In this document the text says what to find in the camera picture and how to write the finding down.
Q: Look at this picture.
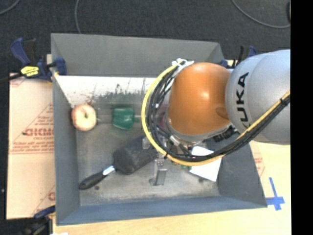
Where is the green toy pepper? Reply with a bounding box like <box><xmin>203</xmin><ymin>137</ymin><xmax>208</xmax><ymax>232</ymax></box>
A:
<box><xmin>112</xmin><ymin>107</ymin><xmax>140</xmax><ymax>131</ymax></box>

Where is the pale red apple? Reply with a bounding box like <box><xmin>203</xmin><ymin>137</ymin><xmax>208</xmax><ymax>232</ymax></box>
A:
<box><xmin>70</xmin><ymin>104</ymin><xmax>97</xmax><ymax>132</ymax></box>

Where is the grey metal bin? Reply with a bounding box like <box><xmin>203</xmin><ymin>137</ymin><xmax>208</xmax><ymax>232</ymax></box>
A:
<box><xmin>50</xmin><ymin>33</ymin><xmax>268</xmax><ymax>226</ymax></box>

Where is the brown cardboard board red print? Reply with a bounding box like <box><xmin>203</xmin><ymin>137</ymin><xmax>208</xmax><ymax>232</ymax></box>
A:
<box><xmin>6</xmin><ymin>72</ymin><xmax>267</xmax><ymax>220</ymax></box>

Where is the dark grey brush black handle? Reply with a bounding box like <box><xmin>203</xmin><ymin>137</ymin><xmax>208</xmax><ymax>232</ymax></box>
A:
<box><xmin>78</xmin><ymin>135</ymin><xmax>158</xmax><ymax>190</ymax></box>

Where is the black cylinder on white bracket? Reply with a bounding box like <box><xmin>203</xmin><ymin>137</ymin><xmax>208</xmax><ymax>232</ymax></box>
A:
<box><xmin>188</xmin><ymin>127</ymin><xmax>239</xmax><ymax>182</ymax></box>

